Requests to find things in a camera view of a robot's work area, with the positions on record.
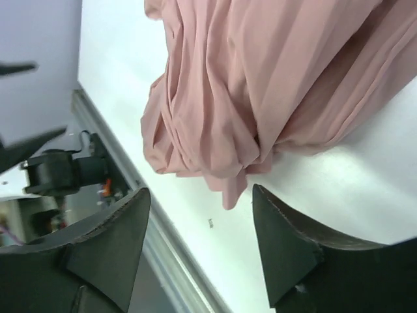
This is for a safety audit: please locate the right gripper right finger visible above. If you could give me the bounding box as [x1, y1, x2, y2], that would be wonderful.
[252, 185, 416, 312]

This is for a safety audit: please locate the dusty pink skirt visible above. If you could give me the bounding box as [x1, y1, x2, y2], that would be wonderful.
[141, 1, 416, 209]

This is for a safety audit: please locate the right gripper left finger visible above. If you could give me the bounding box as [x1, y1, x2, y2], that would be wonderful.
[1, 188, 151, 312]

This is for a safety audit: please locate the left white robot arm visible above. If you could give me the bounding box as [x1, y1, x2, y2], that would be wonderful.
[1, 61, 66, 173]

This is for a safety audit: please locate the aluminium rail frame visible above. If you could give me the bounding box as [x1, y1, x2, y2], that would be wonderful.
[70, 89, 234, 313]

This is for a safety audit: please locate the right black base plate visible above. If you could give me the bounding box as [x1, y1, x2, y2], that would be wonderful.
[74, 130, 130, 206]

